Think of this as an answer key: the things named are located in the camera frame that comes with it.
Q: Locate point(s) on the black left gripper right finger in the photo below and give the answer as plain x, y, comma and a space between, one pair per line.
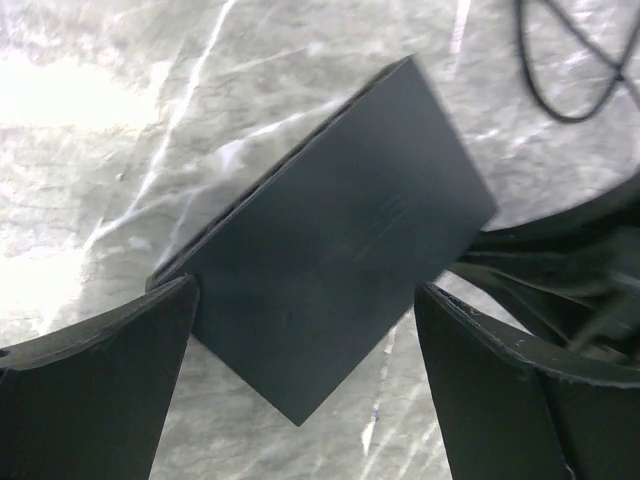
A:
513, 406

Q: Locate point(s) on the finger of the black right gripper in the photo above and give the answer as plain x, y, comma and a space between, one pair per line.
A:
609, 220
585, 303

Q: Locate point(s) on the black network switch box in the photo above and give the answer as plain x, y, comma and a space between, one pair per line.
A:
304, 274

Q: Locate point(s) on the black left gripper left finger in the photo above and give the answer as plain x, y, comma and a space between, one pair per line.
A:
89, 401

